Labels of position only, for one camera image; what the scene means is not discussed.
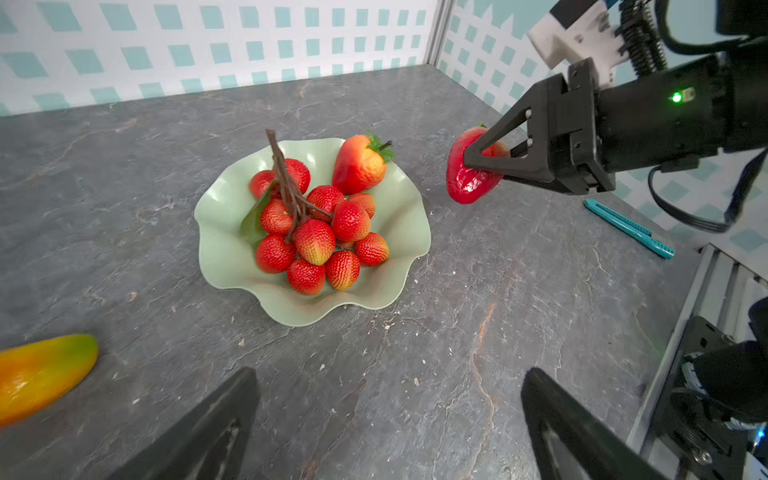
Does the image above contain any fake mango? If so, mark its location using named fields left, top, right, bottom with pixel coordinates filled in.
left=1, top=334, right=99, bottom=427

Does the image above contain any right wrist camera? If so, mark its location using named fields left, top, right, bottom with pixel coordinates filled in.
left=527, top=0, right=629, bottom=82

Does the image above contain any fake strawberry with leaves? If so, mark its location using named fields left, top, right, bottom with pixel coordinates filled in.
left=331, top=132, right=395, bottom=196

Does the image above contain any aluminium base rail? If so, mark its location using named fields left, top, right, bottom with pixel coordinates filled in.
left=627, top=245, right=767, bottom=479

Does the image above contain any green scalloped fruit bowl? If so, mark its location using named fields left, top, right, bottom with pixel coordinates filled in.
left=194, top=147, right=431, bottom=327

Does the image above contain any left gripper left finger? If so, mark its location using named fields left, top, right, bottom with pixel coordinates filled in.
left=109, top=367, right=260, bottom=479

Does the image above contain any red lychee bunch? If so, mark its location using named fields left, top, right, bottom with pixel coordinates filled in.
left=240, top=131, right=390, bottom=296

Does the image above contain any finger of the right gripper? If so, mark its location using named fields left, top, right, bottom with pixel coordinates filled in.
left=463, top=107, right=556, bottom=184

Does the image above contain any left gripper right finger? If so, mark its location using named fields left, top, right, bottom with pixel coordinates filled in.
left=521, top=368, right=663, bottom=479

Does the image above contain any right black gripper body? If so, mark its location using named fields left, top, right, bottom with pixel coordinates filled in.
left=527, top=58, right=616, bottom=195

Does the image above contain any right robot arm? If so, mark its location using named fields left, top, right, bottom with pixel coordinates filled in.
left=464, top=1, right=767, bottom=234

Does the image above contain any dark red fake strawberry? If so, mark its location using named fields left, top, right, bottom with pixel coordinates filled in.
left=446, top=124, right=504, bottom=205

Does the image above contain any teal utility knife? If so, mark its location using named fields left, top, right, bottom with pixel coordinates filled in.
left=584, top=199, right=675, bottom=259

